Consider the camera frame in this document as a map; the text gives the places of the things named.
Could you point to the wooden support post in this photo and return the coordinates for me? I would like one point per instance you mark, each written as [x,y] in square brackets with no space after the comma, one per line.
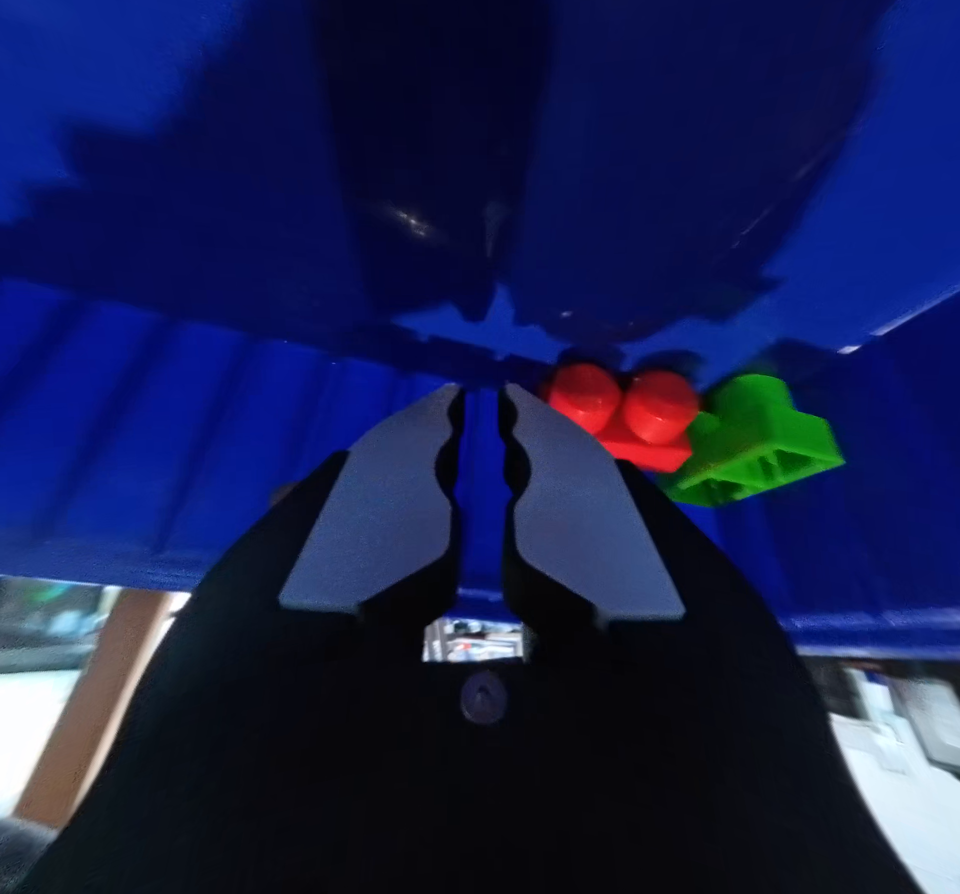
[97,706]

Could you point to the red two-stud mega block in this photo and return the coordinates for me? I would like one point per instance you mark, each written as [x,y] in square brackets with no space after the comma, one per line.
[645,421]

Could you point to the blue plastic bin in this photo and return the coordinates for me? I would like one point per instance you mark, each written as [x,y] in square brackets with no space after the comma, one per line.
[225,121]

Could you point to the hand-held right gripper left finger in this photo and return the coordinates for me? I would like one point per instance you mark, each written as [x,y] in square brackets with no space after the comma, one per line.
[375,526]

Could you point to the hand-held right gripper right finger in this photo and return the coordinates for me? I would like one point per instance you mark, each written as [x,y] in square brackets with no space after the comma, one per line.
[592,534]

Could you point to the green two-stud mega block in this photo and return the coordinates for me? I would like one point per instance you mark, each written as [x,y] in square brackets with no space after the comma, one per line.
[757,444]

